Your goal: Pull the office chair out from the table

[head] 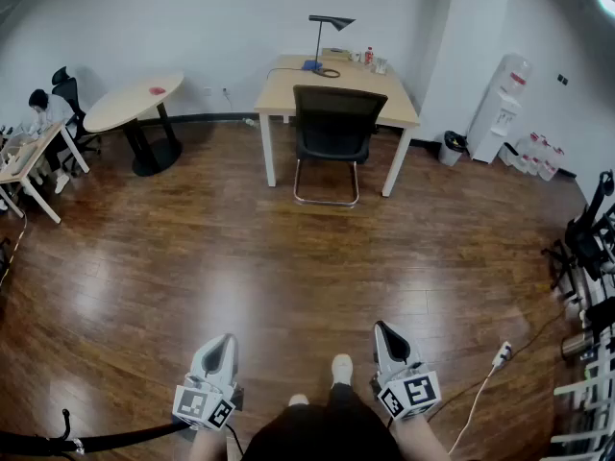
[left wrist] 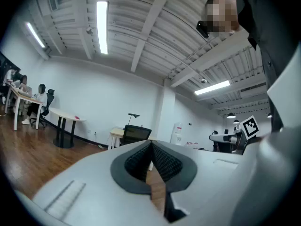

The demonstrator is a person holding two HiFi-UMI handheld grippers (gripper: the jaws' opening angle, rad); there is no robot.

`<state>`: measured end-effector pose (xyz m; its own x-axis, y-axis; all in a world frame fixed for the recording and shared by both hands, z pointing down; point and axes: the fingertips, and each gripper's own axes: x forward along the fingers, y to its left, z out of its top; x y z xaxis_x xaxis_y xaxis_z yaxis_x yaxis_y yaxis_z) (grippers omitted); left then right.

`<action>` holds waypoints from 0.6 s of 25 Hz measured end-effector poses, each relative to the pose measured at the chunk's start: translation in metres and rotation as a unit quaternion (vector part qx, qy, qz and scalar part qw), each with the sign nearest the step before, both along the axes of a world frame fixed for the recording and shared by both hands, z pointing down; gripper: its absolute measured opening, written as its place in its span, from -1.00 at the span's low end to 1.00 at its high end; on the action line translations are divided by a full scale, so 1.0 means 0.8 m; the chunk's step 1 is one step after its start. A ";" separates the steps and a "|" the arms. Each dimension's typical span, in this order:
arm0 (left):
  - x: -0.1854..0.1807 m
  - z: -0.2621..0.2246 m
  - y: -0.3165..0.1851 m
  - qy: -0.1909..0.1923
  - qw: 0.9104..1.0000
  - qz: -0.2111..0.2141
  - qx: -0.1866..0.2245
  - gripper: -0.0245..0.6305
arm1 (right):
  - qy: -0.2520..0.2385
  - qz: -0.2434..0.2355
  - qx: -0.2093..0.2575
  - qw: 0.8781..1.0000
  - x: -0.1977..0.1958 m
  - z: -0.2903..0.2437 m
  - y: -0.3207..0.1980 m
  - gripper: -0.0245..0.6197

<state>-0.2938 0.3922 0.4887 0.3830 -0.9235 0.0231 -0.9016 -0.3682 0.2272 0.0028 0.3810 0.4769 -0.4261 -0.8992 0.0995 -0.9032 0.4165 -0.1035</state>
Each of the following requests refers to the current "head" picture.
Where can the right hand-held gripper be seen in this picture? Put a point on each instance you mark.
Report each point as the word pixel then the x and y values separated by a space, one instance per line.
pixel 413 392

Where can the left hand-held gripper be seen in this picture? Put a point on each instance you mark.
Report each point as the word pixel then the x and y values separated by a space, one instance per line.
pixel 197 404

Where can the person's right forearm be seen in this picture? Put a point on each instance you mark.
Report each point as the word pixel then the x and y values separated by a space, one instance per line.
pixel 418 442

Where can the person's left forearm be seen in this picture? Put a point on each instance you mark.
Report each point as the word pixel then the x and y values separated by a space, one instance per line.
pixel 206 447

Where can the black office chair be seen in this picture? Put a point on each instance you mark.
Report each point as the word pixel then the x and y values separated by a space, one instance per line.
pixel 583 248
pixel 67 89

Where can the person's right white shoe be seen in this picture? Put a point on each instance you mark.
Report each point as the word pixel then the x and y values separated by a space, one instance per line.
pixel 342 368

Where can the person's white shoe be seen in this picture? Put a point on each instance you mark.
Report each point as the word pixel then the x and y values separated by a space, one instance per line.
pixel 342 368
pixel 298 400

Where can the person's left white shoe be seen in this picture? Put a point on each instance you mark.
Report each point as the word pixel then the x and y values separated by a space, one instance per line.
pixel 298 400

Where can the person's black clothing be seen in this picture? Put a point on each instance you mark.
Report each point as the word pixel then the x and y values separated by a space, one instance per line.
pixel 322 430

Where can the black curved tube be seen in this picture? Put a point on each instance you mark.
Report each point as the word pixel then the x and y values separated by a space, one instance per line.
pixel 120 437

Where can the steel thermos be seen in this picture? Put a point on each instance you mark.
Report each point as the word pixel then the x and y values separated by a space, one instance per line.
pixel 576 346

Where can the white metal rack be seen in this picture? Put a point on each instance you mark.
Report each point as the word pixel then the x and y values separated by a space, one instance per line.
pixel 596 382

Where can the grey trash bin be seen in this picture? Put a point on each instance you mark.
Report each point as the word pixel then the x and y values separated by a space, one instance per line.
pixel 450 154

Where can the cluster of red-capped jugs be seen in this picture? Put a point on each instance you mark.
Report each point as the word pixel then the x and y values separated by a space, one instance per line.
pixel 538 159

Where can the white water dispenser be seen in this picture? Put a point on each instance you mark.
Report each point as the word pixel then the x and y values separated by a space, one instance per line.
pixel 492 123

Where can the white leg wooden desk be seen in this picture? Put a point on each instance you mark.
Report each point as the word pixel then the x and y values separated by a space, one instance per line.
pixel 33 159

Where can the round wooden table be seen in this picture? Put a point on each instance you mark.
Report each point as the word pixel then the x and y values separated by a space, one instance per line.
pixel 130 101

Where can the small red object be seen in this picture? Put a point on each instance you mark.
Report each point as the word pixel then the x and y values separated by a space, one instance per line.
pixel 157 90

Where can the square wooden desk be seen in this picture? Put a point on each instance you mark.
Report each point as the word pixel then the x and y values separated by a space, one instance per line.
pixel 283 91

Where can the clear acrylic sign holder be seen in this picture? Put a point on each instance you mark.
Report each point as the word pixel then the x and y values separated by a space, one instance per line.
pixel 382 66

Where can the clear bottle red label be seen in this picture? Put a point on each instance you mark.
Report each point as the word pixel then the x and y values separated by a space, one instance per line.
pixel 369 56

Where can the blue cloth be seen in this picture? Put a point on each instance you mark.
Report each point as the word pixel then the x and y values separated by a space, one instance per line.
pixel 310 65

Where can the large clear water jug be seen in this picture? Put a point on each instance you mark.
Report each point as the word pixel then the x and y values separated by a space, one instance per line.
pixel 516 75

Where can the wooden tissue box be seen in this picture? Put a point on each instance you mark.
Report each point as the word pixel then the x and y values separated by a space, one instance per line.
pixel 336 53

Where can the black desk lamp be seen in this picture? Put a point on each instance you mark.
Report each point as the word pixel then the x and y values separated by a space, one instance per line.
pixel 338 21

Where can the black wall socket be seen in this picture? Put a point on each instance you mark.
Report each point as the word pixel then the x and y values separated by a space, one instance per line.
pixel 562 80

